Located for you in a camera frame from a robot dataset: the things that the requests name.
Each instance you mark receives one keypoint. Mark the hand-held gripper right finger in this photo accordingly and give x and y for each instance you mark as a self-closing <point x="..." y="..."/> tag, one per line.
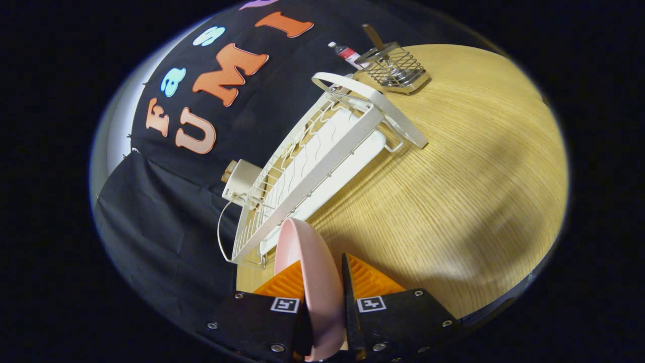
<point x="398" y="322"/>

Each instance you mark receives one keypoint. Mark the white toaster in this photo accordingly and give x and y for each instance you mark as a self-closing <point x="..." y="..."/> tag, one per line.
<point x="244" y="179"/>

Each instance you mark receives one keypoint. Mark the clear bottle red label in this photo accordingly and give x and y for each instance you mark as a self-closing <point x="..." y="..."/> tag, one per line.
<point x="345" y="52"/>

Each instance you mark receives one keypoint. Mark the brown toast slice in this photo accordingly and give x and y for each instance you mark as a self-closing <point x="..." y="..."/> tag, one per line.
<point x="229" y="171"/>

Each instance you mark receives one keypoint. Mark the pink plate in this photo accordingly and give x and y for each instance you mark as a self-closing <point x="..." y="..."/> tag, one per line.
<point x="317" y="282"/>

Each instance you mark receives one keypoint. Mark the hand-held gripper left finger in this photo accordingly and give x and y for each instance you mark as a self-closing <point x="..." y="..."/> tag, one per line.
<point x="257" y="322"/>

